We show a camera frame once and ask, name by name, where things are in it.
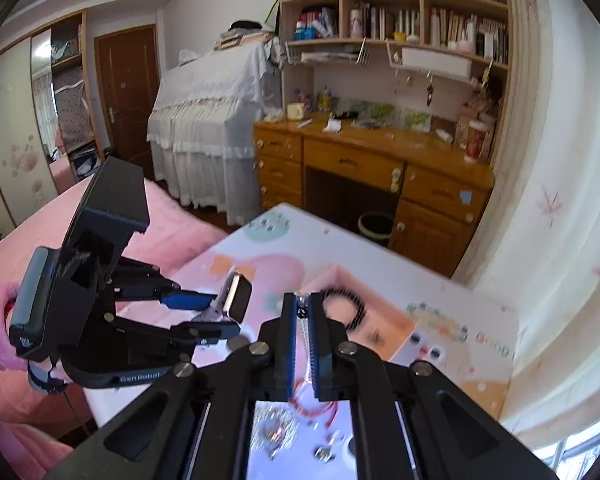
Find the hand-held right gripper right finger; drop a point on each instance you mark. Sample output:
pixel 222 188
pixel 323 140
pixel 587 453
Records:
pixel 316 347

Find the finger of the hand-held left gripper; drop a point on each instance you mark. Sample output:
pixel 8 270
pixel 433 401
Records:
pixel 210 331
pixel 190 300

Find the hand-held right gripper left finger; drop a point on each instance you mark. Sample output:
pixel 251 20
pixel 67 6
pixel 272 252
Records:
pixel 292 345

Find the silver wristwatch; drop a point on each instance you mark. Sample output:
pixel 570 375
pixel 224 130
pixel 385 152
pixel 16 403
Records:
pixel 237 296

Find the pink jewelry tray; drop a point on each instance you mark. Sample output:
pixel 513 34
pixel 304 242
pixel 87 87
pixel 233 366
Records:
pixel 380 310

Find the cartoon printed table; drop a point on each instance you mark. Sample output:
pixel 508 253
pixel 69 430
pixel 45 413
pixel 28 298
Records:
pixel 290 240

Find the small silver earring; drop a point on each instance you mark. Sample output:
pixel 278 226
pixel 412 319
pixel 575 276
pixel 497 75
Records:
pixel 323 453

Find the black wastebasket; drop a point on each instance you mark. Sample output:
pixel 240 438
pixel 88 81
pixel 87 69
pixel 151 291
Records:
pixel 376 230

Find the floral sliding door wardrobe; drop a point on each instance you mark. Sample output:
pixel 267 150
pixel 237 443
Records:
pixel 10 135

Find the white cloth-covered piano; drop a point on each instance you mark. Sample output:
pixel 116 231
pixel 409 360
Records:
pixel 205 110

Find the wooden desk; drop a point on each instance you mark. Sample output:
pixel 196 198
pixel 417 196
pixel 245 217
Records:
pixel 360 140

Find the brown wooden door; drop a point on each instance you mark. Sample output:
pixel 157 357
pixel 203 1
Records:
pixel 130 90

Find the window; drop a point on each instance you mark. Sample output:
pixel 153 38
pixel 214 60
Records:
pixel 575 452

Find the white floral curtain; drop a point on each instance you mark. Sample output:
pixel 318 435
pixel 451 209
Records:
pixel 555 185

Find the white hanging shelf drawer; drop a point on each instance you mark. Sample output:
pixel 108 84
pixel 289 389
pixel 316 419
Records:
pixel 435 62

